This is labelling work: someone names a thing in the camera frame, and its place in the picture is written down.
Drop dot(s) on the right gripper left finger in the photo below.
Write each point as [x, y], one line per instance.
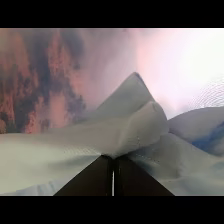
[90, 180]

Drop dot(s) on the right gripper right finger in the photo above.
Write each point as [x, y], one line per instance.
[136, 181]

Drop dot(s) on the white shirt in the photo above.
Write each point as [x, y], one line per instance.
[66, 156]

